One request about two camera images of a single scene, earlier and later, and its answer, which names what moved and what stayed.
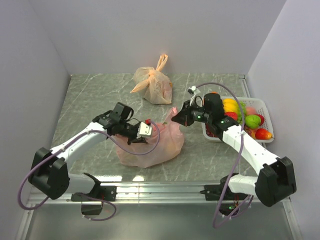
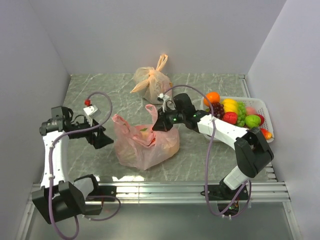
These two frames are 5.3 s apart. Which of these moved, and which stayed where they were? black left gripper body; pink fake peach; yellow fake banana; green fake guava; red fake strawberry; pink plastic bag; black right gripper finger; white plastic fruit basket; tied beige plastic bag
Moved: black right gripper finger; pink plastic bag; black left gripper body
Stayed: pink fake peach; white plastic fruit basket; tied beige plastic bag; red fake strawberry; green fake guava; yellow fake banana
